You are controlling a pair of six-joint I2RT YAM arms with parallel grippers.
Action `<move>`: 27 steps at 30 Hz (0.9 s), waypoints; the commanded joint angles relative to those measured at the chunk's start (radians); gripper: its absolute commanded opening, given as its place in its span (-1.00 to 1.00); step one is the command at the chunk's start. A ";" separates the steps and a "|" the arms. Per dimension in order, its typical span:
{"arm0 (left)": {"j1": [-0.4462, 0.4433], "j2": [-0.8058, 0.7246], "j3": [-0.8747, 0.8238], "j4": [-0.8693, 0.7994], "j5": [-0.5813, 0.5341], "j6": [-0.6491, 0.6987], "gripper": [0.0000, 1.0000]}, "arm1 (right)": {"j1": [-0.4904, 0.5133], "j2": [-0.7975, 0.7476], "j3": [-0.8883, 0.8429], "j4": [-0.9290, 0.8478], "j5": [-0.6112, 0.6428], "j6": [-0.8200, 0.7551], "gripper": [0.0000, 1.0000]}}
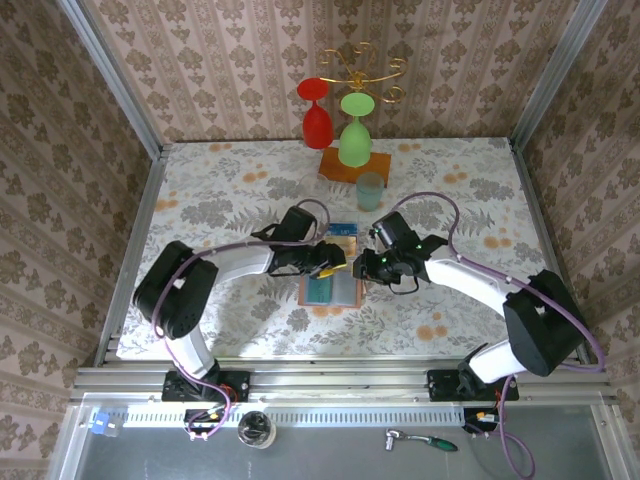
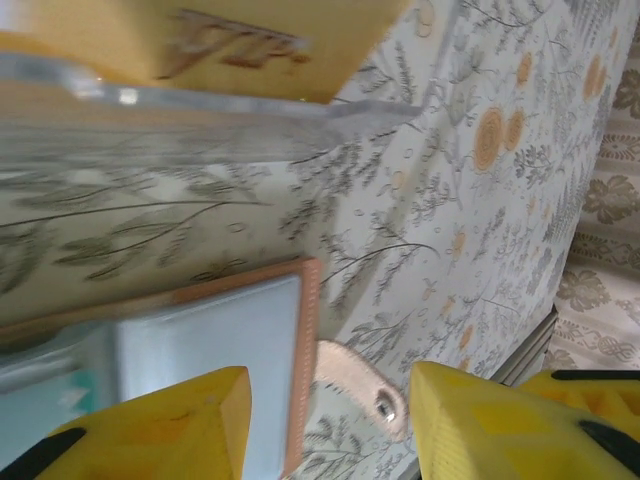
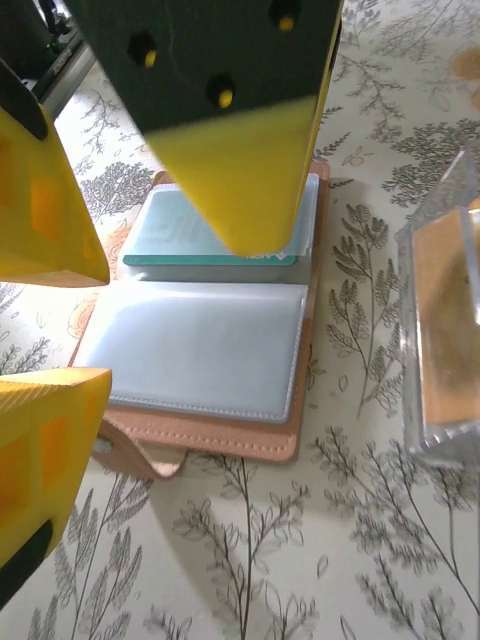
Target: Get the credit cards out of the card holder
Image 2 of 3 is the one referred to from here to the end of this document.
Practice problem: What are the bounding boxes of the brown leather card holder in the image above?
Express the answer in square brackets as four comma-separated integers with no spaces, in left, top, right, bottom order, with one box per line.
[0,256,412,476]

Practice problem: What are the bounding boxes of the teal credit card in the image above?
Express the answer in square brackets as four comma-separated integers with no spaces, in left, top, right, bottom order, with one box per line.
[0,368,109,452]

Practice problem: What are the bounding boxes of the clear acrylic box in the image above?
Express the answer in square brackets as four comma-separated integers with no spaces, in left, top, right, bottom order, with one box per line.
[0,29,427,170]

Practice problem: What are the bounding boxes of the aluminium side rail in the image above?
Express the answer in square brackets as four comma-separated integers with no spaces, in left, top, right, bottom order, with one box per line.
[491,306,560,387]

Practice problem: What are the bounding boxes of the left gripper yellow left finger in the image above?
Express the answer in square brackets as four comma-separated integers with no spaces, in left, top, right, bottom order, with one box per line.
[28,365,252,480]

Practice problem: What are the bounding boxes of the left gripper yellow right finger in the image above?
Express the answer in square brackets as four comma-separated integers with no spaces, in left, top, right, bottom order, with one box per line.
[408,361,640,480]

